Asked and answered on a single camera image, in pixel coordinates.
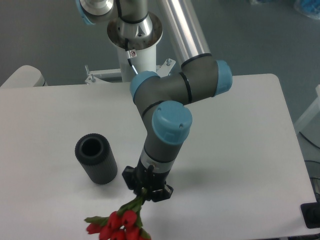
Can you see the black ribbed vase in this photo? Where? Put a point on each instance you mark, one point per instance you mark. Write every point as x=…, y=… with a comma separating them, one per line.
x=94, y=153

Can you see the white furniture on right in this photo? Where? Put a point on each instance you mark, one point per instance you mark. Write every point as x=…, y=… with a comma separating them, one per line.
x=309, y=114

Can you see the black box at table edge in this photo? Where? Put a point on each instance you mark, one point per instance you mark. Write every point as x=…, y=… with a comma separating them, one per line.
x=311, y=214

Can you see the blue plastic bag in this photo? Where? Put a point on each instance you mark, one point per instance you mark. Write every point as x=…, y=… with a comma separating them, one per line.
x=308, y=8

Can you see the red tulip bouquet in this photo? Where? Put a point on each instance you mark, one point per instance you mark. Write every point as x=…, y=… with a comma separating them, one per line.
x=123, y=224

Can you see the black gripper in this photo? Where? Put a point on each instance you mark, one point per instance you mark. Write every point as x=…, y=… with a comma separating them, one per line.
x=144, y=181

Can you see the white chair on left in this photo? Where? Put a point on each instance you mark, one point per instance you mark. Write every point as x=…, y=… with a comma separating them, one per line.
x=25, y=77

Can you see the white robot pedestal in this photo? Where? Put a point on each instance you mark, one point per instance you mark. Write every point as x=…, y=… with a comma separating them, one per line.
x=136, y=46

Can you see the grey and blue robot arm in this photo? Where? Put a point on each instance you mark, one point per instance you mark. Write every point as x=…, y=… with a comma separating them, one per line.
x=160, y=100

